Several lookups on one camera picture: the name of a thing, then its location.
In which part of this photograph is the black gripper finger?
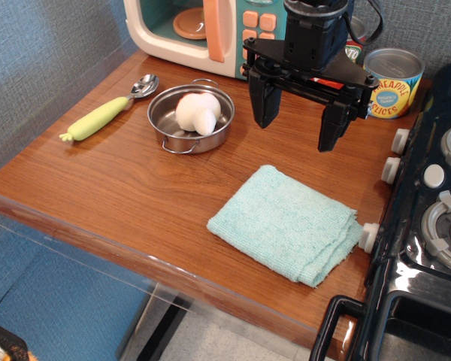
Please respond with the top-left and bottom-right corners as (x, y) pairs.
(247, 68), (282, 129)
(318, 101), (358, 152)

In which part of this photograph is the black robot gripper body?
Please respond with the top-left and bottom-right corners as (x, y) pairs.
(244, 1), (380, 105)

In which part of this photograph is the white plush mushroom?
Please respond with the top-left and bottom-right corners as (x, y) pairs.
(175, 93), (221, 136)

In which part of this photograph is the light blue folded cloth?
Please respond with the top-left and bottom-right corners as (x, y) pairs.
(207, 165), (362, 287)

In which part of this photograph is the tomato can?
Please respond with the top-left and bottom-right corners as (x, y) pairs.
(345, 16), (367, 63)

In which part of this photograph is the white stove knob far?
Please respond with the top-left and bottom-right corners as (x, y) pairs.
(391, 129), (410, 155)

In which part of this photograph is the white stove knob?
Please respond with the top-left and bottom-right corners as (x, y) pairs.
(381, 157), (401, 185)
(391, 129), (410, 155)
(358, 223), (380, 253)

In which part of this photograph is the white stove knob middle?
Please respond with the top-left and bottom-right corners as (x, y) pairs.
(381, 157), (401, 185)

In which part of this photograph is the pineapple slices can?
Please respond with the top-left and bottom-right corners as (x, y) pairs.
(363, 48), (425, 120)

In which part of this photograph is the toy microwave oven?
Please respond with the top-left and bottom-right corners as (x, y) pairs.
(124, 0), (286, 78)

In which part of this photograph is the orange microwave plate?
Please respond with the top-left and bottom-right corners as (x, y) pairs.
(173, 8), (206, 41)

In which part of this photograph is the small steel pan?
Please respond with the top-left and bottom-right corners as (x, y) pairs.
(147, 78), (235, 154)

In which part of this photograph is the white stove knob near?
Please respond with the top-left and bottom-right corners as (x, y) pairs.
(358, 223), (380, 253)

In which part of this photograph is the black toy stove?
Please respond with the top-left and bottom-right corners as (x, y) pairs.
(310, 64), (451, 360)

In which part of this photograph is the black orange object corner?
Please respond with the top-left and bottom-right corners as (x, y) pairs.
(0, 326), (38, 361)

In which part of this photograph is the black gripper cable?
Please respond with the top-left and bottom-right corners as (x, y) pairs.
(345, 0), (384, 47)

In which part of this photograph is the spoon with green handle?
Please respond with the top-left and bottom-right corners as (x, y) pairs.
(59, 74), (159, 141)

